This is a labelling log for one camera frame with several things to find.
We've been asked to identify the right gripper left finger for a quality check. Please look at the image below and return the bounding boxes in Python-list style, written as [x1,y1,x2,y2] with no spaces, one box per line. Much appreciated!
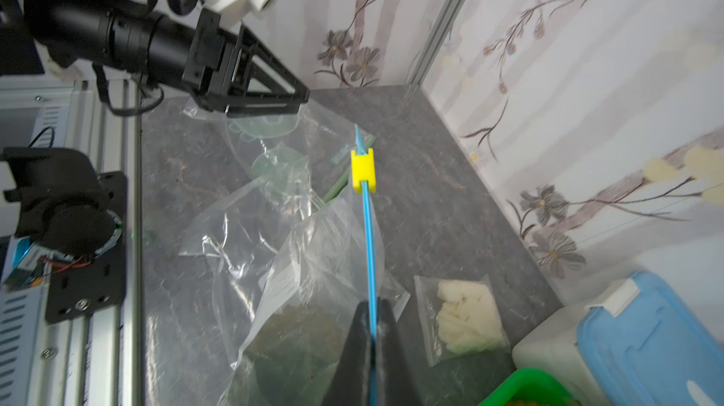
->
[322,302,375,406]

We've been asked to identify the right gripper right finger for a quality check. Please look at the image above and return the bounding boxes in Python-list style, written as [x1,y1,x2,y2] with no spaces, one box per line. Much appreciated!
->
[374,299,422,405]

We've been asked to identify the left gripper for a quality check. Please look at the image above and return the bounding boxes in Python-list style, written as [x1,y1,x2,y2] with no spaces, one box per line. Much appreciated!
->
[182,9,309,118]

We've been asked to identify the green zip bag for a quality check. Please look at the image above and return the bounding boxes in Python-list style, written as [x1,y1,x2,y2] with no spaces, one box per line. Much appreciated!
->
[184,100,375,202]

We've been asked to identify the blue zip bag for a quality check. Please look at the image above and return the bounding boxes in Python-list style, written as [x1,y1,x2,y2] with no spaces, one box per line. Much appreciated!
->
[219,122,411,406]

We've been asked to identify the pineapple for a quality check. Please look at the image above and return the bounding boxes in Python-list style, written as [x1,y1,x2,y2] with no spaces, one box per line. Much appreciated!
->
[226,305,350,405]

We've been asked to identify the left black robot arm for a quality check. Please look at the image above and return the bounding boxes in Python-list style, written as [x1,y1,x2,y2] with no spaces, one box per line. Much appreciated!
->
[1,0,309,117]

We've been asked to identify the small bag white pieces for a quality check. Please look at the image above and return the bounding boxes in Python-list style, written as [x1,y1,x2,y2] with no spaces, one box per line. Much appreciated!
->
[414,275,511,368]

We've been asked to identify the green plastic basket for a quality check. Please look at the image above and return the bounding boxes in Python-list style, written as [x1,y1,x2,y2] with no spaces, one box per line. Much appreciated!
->
[479,368,581,406]

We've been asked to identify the blue lid storage box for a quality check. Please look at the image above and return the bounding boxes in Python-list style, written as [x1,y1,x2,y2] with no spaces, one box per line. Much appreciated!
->
[511,268,724,406]

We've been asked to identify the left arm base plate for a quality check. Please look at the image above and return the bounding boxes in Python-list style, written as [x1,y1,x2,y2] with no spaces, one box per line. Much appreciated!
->
[1,148,128,324]

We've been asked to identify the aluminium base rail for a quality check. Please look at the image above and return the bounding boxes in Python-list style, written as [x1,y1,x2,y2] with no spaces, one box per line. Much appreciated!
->
[0,77,143,406]

